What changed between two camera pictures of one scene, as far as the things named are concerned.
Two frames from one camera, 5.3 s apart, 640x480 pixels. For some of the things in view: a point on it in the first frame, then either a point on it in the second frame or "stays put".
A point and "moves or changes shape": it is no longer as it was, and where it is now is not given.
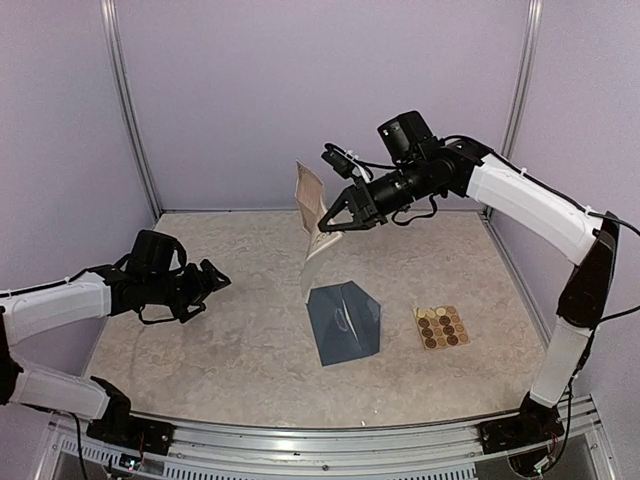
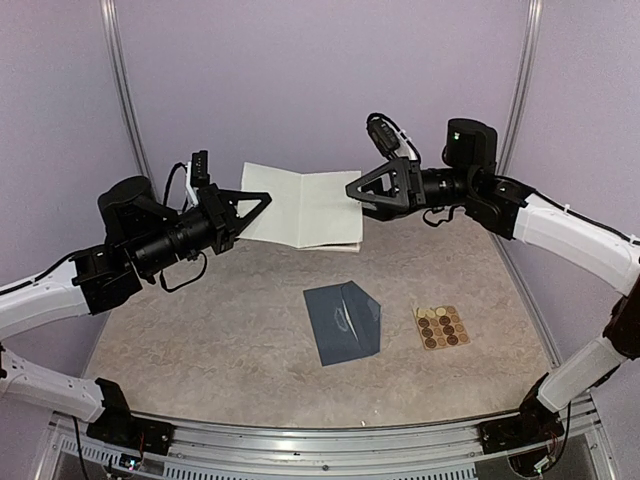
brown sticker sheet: [441, 327] stays put
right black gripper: [363, 207] → [407, 183]
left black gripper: [199, 288] → [222, 217]
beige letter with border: [311, 208] moves or changes shape
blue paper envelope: [346, 322] stays put
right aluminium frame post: [522, 82] stays put
